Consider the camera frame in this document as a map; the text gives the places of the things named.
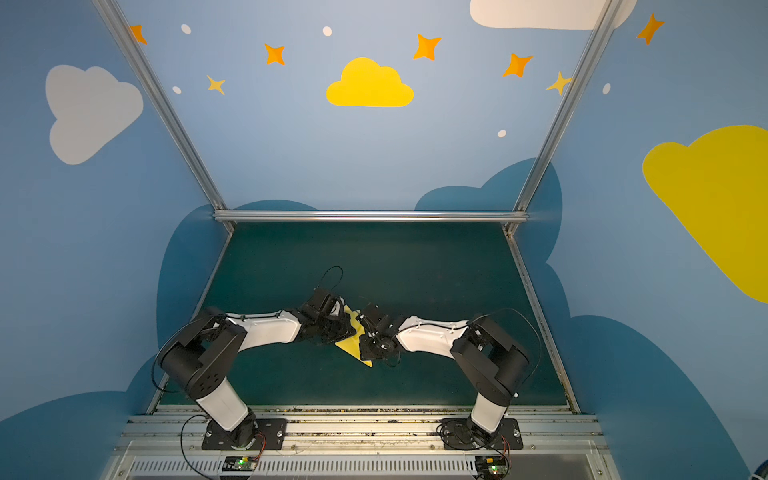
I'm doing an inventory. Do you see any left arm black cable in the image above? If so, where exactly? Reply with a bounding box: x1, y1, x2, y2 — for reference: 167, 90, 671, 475
149, 265, 345, 480

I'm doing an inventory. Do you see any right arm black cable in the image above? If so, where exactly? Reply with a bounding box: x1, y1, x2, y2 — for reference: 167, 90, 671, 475
434, 307, 543, 466

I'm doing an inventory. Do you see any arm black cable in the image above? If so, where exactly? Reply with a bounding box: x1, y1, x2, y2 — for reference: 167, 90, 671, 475
149, 265, 345, 480
434, 307, 543, 466

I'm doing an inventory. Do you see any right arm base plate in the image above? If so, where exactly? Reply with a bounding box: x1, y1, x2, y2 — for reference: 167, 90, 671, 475
436, 418, 524, 451

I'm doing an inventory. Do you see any left aluminium frame post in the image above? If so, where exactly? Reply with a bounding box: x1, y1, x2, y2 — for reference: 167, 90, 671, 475
92, 0, 228, 212

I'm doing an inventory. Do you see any right aluminium frame post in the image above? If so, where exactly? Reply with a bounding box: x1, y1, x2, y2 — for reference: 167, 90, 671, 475
504, 0, 623, 239

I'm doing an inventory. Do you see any white slotted cable duct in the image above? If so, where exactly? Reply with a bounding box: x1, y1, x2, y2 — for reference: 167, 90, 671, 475
128, 456, 477, 478

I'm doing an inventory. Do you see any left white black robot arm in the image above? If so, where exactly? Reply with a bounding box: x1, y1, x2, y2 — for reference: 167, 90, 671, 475
155, 302, 356, 450

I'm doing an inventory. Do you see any aluminium frame post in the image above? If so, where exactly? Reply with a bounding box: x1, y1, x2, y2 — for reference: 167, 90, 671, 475
92, 0, 228, 212
504, 0, 623, 239

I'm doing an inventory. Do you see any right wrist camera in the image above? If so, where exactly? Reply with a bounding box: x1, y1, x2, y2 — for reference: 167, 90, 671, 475
357, 303, 395, 336

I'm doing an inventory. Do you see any left green circuit board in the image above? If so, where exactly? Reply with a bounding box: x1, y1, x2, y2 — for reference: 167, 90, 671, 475
222, 456, 260, 472

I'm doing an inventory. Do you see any right green circuit board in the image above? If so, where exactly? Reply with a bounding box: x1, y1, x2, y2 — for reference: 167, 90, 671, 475
475, 456, 509, 480

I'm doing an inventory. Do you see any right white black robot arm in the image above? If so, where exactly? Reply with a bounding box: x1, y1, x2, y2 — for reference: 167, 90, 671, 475
358, 305, 530, 451

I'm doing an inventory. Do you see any green circuit board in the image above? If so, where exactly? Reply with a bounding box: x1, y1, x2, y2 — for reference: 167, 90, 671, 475
475, 456, 509, 480
222, 456, 260, 472

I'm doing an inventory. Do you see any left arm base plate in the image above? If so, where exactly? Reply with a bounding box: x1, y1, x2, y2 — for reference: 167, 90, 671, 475
201, 417, 287, 451

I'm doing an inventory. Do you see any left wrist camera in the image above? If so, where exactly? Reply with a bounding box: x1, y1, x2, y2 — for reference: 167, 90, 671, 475
301, 287, 345, 320

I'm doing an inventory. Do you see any front aluminium rail bed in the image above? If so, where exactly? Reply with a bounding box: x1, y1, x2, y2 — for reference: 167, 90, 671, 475
101, 405, 620, 479

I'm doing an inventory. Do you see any yellow square paper sheet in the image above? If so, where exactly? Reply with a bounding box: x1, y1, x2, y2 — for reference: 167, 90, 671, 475
335, 306, 373, 368

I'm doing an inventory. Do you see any rear aluminium frame crossbar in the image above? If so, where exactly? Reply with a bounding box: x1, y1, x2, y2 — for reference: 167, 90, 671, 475
214, 210, 528, 223

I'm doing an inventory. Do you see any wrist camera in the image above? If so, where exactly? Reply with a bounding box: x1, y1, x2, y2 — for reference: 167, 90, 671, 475
301, 287, 345, 320
357, 303, 395, 336

